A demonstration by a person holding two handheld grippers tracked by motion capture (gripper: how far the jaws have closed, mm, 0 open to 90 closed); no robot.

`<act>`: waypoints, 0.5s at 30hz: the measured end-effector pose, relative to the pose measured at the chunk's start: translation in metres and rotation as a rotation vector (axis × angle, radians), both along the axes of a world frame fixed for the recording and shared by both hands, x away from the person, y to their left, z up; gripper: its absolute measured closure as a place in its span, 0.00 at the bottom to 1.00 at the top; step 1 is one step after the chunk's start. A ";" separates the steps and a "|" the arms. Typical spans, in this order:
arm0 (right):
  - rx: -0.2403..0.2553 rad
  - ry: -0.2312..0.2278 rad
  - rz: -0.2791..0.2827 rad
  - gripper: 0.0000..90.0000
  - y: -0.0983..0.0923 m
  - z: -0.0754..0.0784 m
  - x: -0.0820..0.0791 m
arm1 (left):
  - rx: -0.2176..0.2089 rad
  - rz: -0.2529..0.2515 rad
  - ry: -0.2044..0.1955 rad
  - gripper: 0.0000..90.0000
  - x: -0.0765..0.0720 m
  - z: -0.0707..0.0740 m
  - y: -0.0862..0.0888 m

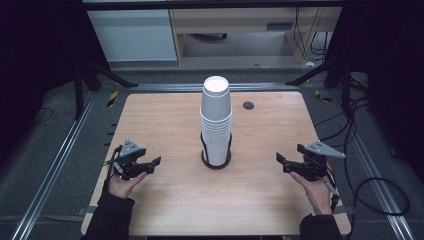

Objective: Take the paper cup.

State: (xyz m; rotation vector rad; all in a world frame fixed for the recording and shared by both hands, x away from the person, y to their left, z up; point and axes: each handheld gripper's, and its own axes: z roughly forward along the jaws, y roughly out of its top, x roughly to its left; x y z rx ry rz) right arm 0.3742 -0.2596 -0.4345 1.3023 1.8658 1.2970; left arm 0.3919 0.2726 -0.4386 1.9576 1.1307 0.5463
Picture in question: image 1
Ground black metal stand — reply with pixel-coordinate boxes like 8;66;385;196
73;56;139;121
285;49;355;118

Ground long metal floor rail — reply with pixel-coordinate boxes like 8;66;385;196
11;91;98;240
328;89;416;240

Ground hanging black cable bundle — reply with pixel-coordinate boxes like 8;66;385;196
293;8;332;63

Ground hand-held gripper cable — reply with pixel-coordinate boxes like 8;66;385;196
103;144;123;192
324;165;342;214

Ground black floor cable bundle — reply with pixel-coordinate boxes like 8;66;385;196
314;96;372;178

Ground black wire cup holder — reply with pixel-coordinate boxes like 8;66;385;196
199;131;233;170

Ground white cabinet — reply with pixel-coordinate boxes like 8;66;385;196
87;9;178;63

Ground thin black floor cable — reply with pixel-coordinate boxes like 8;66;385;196
31;107;54;127

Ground black overhead frame bar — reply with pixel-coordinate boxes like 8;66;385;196
81;0;348;10

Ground person's left hand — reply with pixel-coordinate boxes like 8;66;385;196
106;171;148;200

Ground stack of white cups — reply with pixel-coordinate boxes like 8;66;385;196
199;108;234;167

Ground person's right hand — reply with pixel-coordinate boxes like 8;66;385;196
289;171;334;216

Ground thick black looped cable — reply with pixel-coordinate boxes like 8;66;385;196
344;176;411;240

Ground left hand-held gripper cable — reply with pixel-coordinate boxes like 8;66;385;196
103;144;123;192

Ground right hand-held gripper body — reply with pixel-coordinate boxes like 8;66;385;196
297;140;347;183

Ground right hand-held gripper cable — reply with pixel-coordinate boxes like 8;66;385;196
324;165;342;214

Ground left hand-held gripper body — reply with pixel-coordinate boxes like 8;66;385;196
113;139;148;181

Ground black curtain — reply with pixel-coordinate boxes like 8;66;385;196
324;0;424;184
0;0;111;168

